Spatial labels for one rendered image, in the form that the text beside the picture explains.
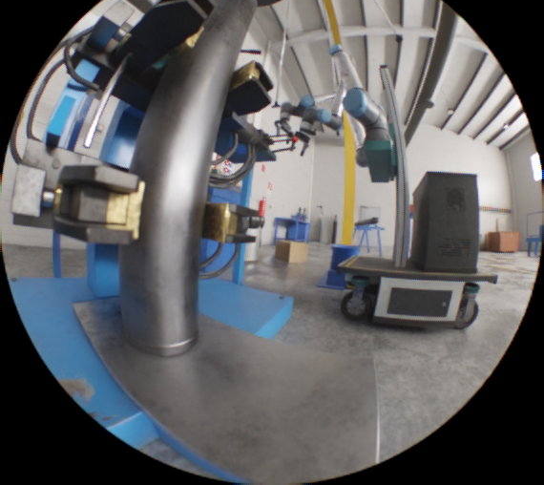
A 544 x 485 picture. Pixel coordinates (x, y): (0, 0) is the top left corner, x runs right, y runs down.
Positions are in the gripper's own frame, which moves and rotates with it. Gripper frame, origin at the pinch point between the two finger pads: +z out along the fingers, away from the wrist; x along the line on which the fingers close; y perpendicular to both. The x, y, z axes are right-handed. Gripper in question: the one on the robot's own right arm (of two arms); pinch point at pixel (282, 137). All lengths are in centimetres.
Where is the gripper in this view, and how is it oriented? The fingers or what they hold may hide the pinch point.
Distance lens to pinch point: 150.6
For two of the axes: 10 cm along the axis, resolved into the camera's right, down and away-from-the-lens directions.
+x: 6.0, 1.3, 7.9
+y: 7.9, 0.3, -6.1
